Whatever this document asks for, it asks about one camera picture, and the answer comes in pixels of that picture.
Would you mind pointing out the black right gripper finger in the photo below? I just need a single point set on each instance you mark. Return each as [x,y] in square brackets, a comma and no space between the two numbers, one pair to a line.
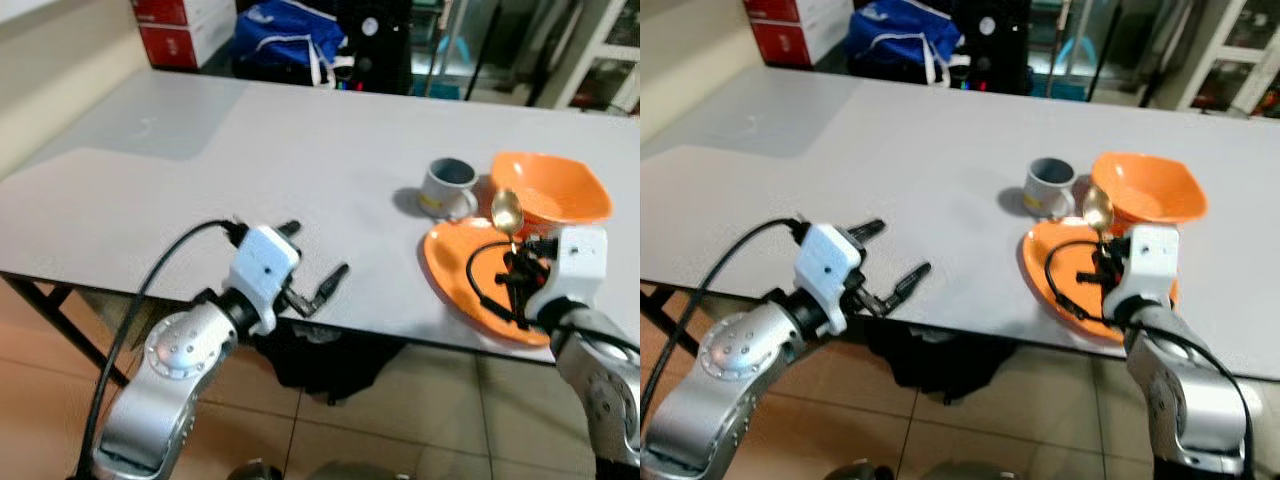
[511,266]
[1099,262]
[1120,248]
[536,250]

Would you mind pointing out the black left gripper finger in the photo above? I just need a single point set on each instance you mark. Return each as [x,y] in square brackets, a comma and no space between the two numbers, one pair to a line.
[333,281]
[867,229]
[288,229]
[912,279]

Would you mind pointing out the gold metal spoon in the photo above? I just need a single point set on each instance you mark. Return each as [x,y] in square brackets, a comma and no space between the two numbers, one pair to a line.
[506,210]
[1098,207]

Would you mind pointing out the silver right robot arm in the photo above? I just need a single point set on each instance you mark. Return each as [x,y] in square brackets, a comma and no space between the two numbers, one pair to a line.
[1195,390]
[605,380]

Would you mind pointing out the orange plastic plate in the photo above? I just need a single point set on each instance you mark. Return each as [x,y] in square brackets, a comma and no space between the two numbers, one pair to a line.
[450,270]
[1045,300]

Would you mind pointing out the orange plastic bowl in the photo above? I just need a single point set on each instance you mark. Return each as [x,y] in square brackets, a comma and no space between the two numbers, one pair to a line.
[1155,188]
[560,190]

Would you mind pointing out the black bag under table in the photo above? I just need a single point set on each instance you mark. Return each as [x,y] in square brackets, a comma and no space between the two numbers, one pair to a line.
[935,360]
[330,365]

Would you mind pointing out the grey ceramic mug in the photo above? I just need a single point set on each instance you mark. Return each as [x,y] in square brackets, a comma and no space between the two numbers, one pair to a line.
[1047,188]
[445,190]

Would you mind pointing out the black metal table leg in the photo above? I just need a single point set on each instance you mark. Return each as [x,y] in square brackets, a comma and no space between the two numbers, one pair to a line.
[60,325]
[680,335]

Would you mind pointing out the white glass door cabinet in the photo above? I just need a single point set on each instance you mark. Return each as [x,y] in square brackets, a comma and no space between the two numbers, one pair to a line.
[605,60]
[1235,60]

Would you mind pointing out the black tower case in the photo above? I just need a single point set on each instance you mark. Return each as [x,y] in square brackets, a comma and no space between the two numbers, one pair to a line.
[375,45]
[990,45]

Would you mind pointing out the red and white cardboard box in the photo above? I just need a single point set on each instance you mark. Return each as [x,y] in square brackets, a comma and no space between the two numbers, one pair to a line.
[785,42]
[170,45]
[160,10]
[770,8]

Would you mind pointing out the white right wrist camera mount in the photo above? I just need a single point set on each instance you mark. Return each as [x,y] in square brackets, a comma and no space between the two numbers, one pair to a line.
[575,265]
[1150,265]

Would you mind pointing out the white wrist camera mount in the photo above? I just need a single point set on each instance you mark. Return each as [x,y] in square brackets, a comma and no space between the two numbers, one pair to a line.
[830,265]
[575,265]
[1150,265]
[263,270]

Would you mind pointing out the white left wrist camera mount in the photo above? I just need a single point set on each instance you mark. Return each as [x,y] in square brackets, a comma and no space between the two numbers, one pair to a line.
[830,265]
[263,270]

